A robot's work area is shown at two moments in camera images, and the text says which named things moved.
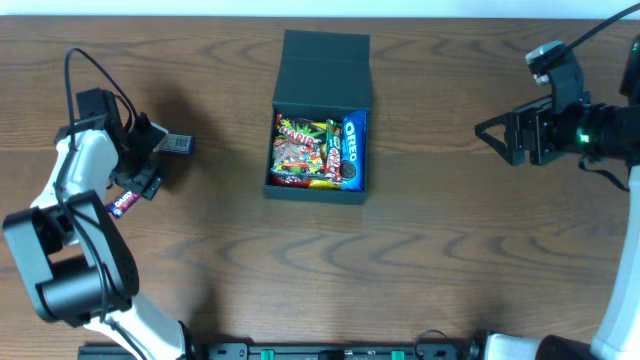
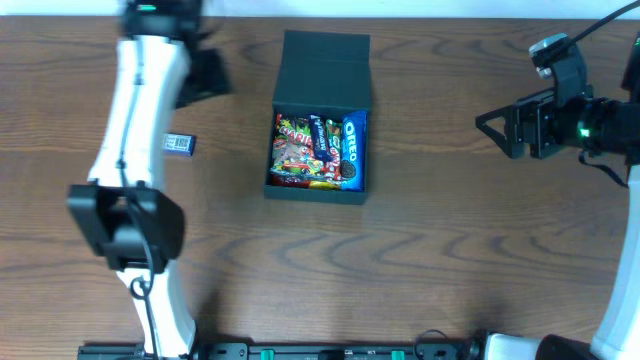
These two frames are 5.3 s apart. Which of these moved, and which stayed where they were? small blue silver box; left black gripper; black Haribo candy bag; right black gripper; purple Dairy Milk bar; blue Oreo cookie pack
Moved: left black gripper; purple Dairy Milk bar
Stayed: blue Oreo cookie pack; small blue silver box; black Haribo candy bag; right black gripper
